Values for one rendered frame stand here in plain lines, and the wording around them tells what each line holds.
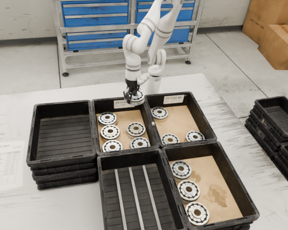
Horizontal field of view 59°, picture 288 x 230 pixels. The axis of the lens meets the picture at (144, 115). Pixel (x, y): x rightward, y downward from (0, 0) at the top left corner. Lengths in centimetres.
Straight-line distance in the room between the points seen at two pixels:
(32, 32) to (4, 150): 265
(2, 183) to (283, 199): 142
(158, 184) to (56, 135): 59
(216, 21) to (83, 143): 371
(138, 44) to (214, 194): 75
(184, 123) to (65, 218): 79
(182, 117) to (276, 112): 108
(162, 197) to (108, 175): 27
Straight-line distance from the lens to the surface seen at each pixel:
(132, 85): 124
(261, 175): 159
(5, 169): 154
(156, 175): 125
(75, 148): 135
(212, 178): 130
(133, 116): 150
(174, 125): 148
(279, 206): 151
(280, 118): 238
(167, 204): 118
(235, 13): 482
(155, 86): 164
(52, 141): 141
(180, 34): 343
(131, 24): 311
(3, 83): 339
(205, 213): 116
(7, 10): 396
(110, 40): 317
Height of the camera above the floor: 186
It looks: 43 degrees down
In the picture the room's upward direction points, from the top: 5 degrees clockwise
